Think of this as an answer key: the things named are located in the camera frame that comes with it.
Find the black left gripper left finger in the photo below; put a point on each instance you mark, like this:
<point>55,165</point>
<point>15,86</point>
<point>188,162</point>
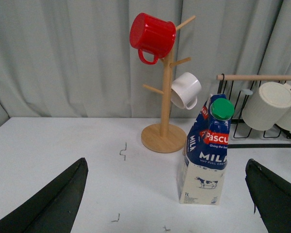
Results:
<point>54,208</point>

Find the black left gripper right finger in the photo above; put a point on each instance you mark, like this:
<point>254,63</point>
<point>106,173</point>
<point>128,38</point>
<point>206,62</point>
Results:
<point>271,195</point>

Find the blue white milk carton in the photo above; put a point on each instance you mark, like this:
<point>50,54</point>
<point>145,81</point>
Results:
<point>202,171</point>

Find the cream ribbed cup left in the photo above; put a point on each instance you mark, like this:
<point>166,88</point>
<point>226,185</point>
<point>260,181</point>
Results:
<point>267,105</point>

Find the wooden mug tree stand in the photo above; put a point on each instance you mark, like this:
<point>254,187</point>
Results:
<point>164,137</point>

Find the white mug on tree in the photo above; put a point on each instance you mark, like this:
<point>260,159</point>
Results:
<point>185,90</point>

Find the grey curtain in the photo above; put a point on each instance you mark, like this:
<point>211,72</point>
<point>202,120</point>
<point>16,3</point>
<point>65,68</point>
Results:
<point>72,58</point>

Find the red mug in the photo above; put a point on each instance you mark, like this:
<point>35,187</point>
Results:
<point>152,37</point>

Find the black wire dish rack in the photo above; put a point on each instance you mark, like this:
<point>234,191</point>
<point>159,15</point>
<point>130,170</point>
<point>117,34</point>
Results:
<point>238,88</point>

